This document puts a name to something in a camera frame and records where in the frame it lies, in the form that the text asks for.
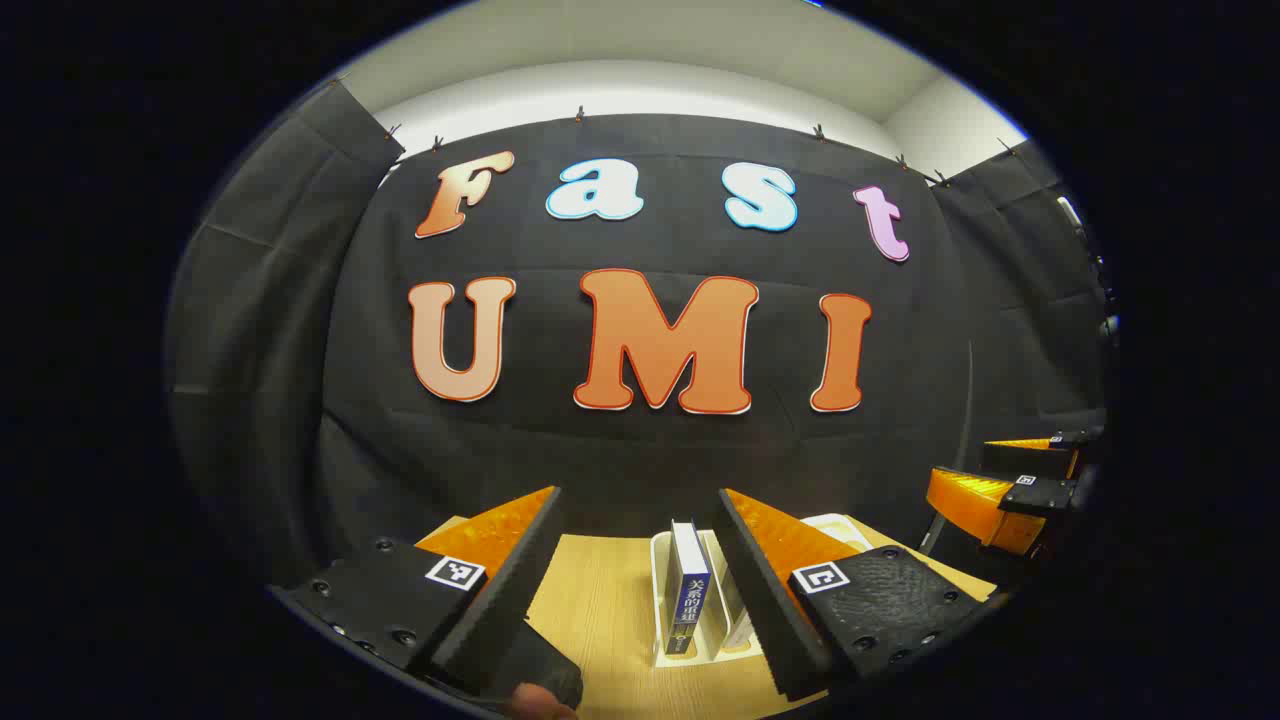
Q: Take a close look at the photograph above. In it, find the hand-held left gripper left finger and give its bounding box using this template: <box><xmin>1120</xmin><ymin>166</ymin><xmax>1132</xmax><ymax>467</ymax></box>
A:
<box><xmin>272</xmin><ymin>486</ymin><xmax>564</xmax><ymax>696</ymax></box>

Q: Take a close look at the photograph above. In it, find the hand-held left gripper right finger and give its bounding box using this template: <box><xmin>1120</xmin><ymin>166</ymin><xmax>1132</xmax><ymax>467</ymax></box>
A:
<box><xmin>716</xmin><ymin>487</ymin><xmax>989</xmax><ymax>703</ymax></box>

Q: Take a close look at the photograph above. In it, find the white bookshelf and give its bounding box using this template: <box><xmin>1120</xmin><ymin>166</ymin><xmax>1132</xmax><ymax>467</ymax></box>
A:
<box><xmin>650</xmin><ymin>513</ymin><xmax>881</xmax><ymax>669</ymax></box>

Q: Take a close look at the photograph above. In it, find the blue book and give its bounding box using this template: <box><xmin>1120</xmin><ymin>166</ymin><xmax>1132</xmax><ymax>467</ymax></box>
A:
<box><xmin>663</xmin><ymin>519</ymin><xmax>714</xmax><ymax>657</ymax></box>

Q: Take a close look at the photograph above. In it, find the black schoolbag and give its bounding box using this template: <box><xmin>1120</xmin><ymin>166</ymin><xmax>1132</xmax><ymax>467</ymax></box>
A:
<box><xmin>478</xmin><ymin>620</ymin><xmax>585</xmax><ymax>713</ymax></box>

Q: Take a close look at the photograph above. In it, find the black backdrop cloth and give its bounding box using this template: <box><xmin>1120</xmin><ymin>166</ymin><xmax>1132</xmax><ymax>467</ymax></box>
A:
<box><xmin>165</xmin><ymin>80</ymin><xmax>1116</xmax><ymax>591</ymax></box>

